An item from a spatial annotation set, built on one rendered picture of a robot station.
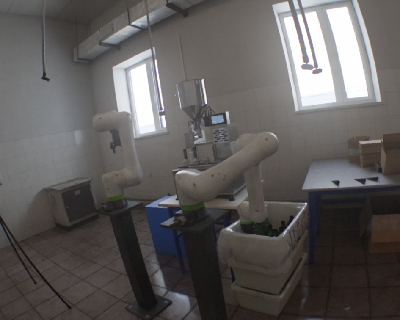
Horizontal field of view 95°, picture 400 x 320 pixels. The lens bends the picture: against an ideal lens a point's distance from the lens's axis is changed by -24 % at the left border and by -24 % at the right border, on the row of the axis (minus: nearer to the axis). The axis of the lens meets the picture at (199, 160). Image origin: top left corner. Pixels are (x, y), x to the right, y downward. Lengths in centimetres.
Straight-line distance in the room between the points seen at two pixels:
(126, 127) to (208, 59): 246
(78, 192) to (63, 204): 38
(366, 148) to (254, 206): 151
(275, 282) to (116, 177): 125
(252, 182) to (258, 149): 28
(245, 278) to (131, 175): 105
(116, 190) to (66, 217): 292
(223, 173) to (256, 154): 20
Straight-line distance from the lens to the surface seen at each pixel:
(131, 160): 167
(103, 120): 166
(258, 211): 142
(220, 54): 379
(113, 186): 166
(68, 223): 455
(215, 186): 99
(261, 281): 167
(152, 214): 274
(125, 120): 167
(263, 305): 182
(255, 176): 135
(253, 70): 355
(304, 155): 341
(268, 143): 117
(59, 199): 444
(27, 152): 493
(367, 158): 259
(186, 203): 115
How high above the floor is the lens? 135
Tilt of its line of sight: 7 degrees down
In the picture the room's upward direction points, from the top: 9 degrees counter-clockwise
